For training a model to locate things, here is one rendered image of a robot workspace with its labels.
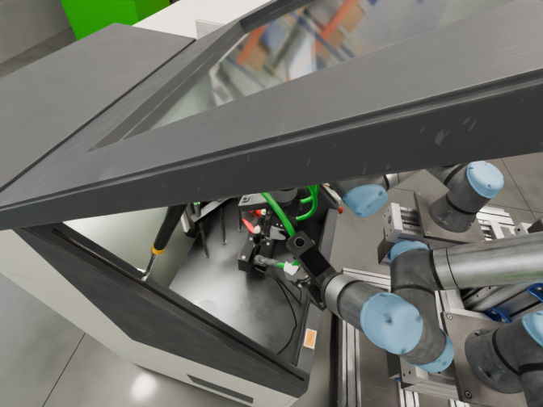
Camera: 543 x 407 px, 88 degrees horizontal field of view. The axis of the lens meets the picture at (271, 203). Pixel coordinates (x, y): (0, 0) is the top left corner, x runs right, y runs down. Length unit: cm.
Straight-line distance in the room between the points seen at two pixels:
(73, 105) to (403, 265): 73
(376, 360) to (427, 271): 124
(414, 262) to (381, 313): 18
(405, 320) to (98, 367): 180
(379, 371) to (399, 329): 133
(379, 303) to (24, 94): 79
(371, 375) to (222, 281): 99
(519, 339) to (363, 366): 101
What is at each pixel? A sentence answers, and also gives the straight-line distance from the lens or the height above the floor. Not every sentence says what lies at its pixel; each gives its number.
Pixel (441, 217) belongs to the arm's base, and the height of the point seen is 107.
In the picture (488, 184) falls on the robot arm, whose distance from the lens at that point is 111.
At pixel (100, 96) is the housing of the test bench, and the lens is 75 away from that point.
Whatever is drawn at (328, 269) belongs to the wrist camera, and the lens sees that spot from 58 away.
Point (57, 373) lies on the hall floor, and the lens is 213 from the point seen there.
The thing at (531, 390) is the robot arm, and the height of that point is 120.
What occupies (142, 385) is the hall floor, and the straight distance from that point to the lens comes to 194.
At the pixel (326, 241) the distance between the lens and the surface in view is 110.
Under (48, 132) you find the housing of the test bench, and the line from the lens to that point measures 68.
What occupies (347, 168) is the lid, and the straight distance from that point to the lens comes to 16.
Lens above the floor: 184
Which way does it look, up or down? 49 degrees down
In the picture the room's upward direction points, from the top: 6 degrees clockwise
